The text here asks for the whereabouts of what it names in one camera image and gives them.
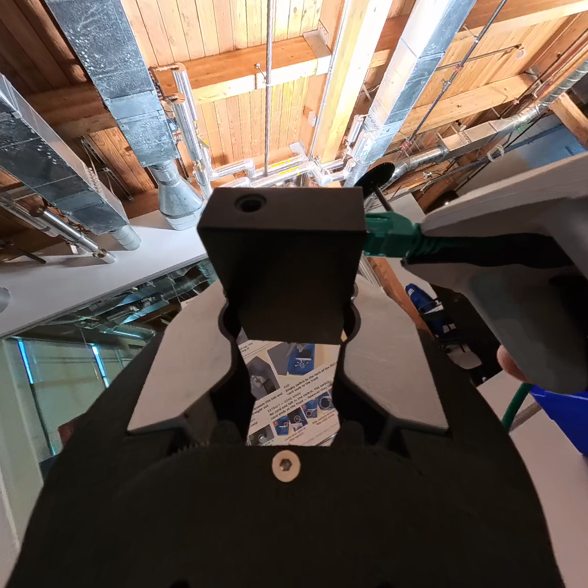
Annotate green ethernet cable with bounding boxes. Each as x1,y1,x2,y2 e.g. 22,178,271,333
362,211,534,431

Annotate printed instruction sheet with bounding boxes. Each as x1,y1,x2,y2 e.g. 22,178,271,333
236,341,343,447

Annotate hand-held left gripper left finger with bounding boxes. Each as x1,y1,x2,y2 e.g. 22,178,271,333
126,279,252,444

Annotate rectangular metal duct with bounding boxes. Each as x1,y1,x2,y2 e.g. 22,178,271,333
0,73,141,252
367,0,481,167
43,0,204,232

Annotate silver insulated pipe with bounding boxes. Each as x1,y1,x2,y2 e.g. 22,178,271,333
171,64,255,188

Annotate black disc on rod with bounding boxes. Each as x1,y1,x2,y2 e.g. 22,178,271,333
355,162,397,214

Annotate blue plastic bin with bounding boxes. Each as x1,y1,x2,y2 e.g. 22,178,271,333
528,385,588,456

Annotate black network switch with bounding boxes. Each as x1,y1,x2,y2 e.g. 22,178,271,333
196,187,367,346

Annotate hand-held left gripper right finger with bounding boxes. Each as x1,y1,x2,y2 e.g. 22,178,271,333
331,290,449,433

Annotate person's right hand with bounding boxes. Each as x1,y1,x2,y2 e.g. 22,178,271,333
497,345,531,384

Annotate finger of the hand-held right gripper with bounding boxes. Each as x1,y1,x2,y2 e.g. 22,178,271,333
419,152,588,259
401,257,588,395

